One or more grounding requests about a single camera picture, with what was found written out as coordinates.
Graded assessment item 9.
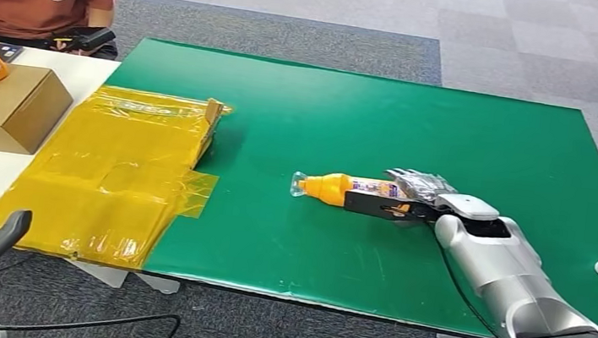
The black handheld device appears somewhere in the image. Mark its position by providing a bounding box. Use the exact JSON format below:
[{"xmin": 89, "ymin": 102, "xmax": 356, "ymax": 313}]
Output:
[{"xmin": 50, "ymin": 21, "xmax": 117, "ymax": 57}]

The black floor cable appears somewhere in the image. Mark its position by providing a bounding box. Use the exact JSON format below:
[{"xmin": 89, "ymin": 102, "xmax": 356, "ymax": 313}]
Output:
[{"xmin": 0, "ymin": 295, "xmax": 182, "ymax": 338}]

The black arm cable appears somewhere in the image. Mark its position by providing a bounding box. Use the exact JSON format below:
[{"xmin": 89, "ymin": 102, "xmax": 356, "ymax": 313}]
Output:
[{"xmin": 415, "ymin": 221, "xmax": 514, "ymax": 338}]

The yellow plastic bag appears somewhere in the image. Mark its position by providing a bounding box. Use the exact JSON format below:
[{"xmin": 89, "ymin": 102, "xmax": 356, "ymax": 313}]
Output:
[{"xmin": 0, "ymin": 73, "xmax": 236, "ymax": 280}]

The green table mat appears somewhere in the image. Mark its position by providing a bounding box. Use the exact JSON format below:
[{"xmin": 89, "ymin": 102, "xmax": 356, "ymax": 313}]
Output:
[{"xmin": 81, "ymin": 33, "xmax": 598, "ymax": 338}]

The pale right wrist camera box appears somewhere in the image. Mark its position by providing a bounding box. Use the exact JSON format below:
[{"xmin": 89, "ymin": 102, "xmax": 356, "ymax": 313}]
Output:
[{"xmin": 433, "ymin": 191, "xmax": 502, "ymax": 224}]

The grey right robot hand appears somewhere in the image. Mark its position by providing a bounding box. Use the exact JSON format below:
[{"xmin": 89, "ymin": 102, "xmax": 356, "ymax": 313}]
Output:
[{"xmin": 342, "ymin": 162, "xmax": 460, "ymax": 229}]

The dark flat card box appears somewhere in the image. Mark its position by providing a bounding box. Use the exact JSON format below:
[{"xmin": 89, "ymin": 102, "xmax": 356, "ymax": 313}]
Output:
[{"xmin": 0, "ymin": 42, "xmax": 24, "ymax": 66}]

